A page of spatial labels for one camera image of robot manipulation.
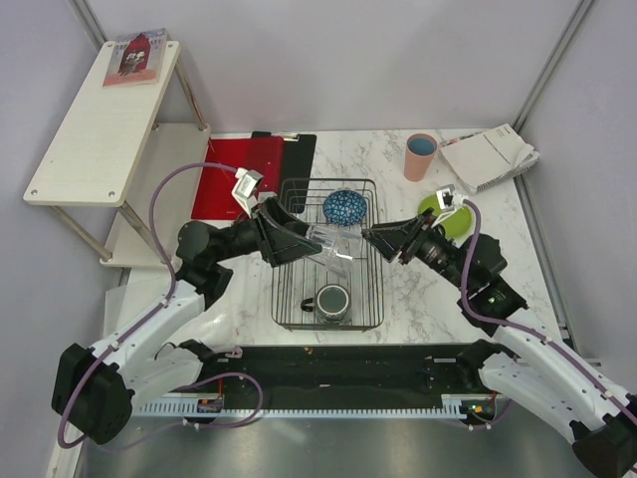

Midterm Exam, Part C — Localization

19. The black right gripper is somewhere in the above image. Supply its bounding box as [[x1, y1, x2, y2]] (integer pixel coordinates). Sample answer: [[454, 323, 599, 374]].
[[360, 207, 473, 292]]

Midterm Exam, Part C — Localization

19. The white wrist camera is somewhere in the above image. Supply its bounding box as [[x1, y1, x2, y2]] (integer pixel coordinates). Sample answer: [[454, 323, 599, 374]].
[[231, 167, 264, 216], [432, 184, 468, 227]]

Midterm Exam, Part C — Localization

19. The white spiral notebook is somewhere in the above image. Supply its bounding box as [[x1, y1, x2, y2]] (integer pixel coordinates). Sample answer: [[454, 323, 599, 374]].
[[440, 123, 539, 194]]

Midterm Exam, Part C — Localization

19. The black clipboard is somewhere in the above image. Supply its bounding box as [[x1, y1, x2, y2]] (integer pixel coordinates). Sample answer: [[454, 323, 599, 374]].
[[251, 130, 317, 214]]

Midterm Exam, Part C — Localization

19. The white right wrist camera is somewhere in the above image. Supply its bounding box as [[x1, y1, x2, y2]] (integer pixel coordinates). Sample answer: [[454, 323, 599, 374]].
[[432, 184, 468, 227]]

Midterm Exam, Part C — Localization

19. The black wire dish rack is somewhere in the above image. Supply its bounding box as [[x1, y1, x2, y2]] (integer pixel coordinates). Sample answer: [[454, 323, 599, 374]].
[[271, 178, 384, 332]]

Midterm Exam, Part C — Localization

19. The white two-tier shelf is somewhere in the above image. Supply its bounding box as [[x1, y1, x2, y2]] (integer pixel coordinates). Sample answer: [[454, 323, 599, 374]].
[[23, 41, 210, 268]]

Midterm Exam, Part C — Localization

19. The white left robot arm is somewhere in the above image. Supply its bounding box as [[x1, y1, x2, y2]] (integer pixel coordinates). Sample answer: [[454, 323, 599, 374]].
[[52, 197, 322, 449]]

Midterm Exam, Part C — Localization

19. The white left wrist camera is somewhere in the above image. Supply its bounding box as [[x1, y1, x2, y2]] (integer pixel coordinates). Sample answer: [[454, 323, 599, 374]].
[[231, 167, 264, 216]]

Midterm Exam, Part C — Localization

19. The lime green plastic plate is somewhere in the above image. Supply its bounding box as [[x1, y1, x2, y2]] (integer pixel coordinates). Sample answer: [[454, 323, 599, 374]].
[[417, 194, 473, 240]]

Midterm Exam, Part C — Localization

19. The light blue cable duct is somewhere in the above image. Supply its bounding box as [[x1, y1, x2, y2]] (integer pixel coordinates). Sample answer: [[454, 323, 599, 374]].
[[132, 393, 467, 420]]

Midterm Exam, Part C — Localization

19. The blue patterned ceramic bowl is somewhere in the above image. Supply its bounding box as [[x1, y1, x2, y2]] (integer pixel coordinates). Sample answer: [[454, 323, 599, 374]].
[[322, 189, 367, 227]]

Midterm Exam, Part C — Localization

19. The clear glass tumbler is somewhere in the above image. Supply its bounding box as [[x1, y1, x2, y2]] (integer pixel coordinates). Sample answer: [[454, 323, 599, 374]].
[[306, 224, 362, 279]]

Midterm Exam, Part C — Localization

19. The light blue plastic cup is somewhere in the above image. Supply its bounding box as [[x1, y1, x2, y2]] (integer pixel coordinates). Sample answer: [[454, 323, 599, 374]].
[[407, 136, 437, 156]]

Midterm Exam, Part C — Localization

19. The red transparent plastic folder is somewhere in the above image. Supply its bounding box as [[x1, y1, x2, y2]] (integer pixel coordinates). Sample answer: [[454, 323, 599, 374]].
[[191, 136, 284, 221]]

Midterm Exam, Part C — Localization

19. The dark green ceramic mug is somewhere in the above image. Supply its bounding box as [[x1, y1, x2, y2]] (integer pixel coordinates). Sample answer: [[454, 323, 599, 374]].
[[300, 284, 351, 325]]

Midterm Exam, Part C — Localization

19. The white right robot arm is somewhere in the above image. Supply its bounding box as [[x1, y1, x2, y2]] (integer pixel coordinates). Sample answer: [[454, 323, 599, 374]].
[[362, 213, 636, 477]]

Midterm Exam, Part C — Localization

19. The red illustrated book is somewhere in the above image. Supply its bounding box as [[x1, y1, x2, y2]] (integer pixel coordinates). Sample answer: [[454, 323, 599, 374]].
[[103, 28, 168, 88]]

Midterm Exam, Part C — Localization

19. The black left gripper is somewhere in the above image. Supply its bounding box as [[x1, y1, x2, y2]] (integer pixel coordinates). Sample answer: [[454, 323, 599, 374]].
[[211, 196, 325, 267]]

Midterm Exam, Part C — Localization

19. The pink plastic cup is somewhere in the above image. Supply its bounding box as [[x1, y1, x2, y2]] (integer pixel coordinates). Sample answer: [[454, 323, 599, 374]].
[[403, 133, 438, 182]]

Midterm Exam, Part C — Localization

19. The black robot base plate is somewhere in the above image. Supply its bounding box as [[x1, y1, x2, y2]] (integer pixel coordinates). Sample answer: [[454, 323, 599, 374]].
[[195, 344, 492, 409]]

